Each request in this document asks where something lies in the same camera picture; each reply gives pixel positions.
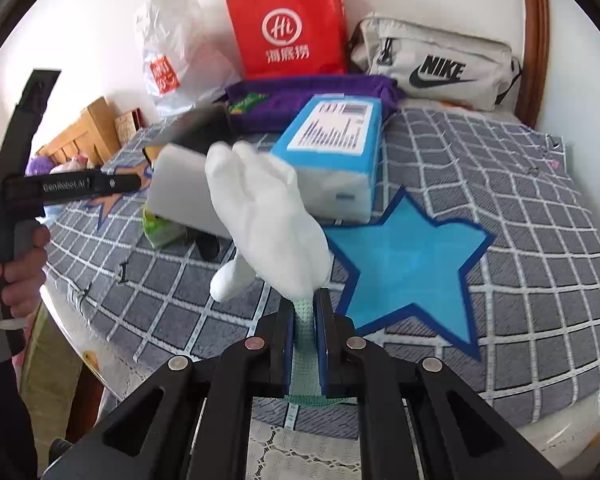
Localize light green packet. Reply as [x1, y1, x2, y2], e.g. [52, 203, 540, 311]
[141, 207, 187, 249]

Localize pink white plush toy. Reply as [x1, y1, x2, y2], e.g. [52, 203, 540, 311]
[55, 154, 90, 172]

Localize blue tissue pack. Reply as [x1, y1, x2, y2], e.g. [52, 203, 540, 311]
[270, 94, 385, 223]

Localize clear pack green tissues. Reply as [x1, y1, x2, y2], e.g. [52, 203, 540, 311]
[147, 142, 231, 236]

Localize blue star mat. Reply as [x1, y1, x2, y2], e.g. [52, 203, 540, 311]
[325, 186, 496, 361]

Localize wooden headboard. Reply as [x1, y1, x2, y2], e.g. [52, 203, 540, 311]
[517, 0, 553, 128]

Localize white lace sheet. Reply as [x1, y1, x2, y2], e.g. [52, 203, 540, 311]
[245, 407, 366, 480]

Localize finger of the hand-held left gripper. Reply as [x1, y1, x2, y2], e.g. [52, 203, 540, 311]
[86, 169, 142, 195]

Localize person's left hand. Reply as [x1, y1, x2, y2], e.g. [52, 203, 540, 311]
[0, 225, 52, 341]

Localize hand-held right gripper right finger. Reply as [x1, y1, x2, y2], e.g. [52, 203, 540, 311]
[315, 288, 563, 480]

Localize dark green box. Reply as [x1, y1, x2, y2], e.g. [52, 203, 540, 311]
[142, 102, 233, 166]

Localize white plastic bag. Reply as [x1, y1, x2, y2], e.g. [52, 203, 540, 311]
[134, 0, 243, 116]

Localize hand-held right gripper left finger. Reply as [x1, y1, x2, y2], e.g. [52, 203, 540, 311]
[42, 304, 296, 480]

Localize patterned brown box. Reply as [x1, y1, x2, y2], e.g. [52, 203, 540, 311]
[114, 107, 146, 143]

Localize white glove with green cuff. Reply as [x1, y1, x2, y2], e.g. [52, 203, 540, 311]
[205, 141, 333, 406]

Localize grey waist bag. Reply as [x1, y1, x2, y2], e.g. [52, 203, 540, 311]
[347, 15, 523, 111]

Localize orange star mat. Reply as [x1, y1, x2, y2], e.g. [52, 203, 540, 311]
[87, 162, 153, 231]

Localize person's left forearm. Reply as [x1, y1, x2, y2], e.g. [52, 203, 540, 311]
[0, 330, 38, 480]

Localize purple plush toy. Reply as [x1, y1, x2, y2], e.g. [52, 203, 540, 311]
[27, 156, 56, 176]

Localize red paper bag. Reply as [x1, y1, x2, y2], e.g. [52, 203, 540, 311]
[224, 0, 350, 81]

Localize purple cloth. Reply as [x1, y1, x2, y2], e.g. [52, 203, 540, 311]
[224, 74, 408, 135]

